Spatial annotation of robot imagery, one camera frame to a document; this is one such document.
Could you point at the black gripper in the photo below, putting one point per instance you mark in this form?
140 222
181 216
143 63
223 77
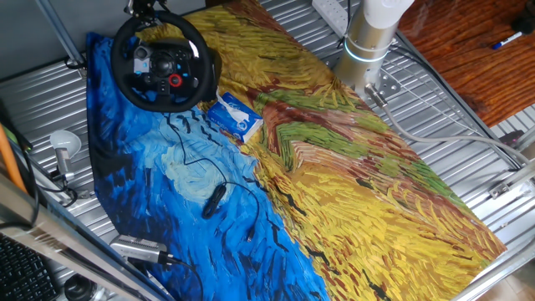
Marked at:
144 5

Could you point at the black racing steering wheel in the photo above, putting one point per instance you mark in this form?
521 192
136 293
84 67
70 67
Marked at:
123 85

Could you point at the black wheel base housing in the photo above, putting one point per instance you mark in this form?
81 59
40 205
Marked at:
217 71

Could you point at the slanted aluminium pole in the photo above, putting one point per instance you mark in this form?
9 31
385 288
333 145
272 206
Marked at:
62 35

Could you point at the blue tissue pack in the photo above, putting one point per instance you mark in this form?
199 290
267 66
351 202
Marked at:
240 123

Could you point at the white dome stand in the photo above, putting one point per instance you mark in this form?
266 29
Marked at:
64 142

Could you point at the white power strip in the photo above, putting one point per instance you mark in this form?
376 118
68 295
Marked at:
330 12

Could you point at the orange pole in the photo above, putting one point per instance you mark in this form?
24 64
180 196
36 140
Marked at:
10 161

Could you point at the painted blue yellow tablecloth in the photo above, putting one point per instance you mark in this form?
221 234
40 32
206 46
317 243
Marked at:
334 188

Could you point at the black round knob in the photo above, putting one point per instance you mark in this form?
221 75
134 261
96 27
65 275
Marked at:
79 288

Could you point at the black keyboard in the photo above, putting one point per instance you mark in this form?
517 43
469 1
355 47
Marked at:
23 271

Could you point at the brown wooden desk top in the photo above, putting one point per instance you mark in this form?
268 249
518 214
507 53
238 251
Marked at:
468 67

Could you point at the blue marker pen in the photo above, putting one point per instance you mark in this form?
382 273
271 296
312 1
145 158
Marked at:
505 41

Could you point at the black object on desk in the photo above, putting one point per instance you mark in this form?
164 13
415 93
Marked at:
524 23

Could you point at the small black box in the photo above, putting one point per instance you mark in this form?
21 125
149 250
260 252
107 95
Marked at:
512 137

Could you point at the silver depth camera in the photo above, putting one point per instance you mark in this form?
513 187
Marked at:
138 248

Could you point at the aluminium frame bar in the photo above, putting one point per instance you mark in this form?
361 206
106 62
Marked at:
62 242

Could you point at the metal rail bracket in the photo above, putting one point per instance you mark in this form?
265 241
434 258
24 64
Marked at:
503 188

